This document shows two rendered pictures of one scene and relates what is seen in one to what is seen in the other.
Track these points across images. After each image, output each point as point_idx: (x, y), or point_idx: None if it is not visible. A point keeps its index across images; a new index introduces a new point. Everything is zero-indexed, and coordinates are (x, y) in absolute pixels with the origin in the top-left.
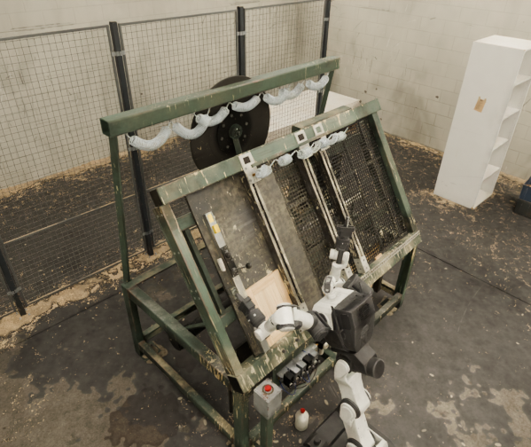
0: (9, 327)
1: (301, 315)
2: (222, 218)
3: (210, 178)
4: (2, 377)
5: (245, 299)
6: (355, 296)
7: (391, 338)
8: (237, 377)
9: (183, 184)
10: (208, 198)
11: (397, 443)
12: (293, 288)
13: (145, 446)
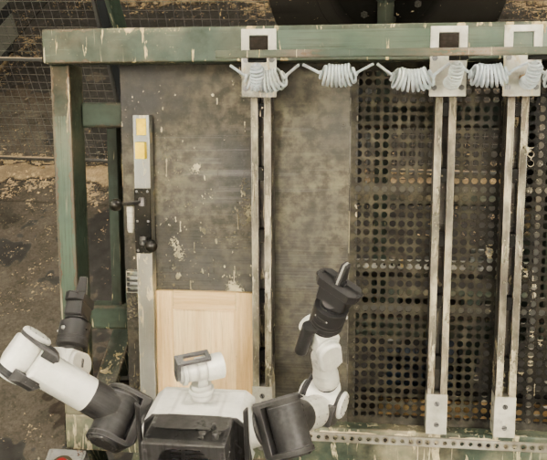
0: None
1: (39, 371)
2: (176, 139)
3: (155, 51)
4: (52, 233)
5: (69, 292)
6: (210, 426)
7: None
8: (66, 414)
9: (94, 40)
10: (165, 89)
11: None
12: (257, 348)
13: (63, 429)
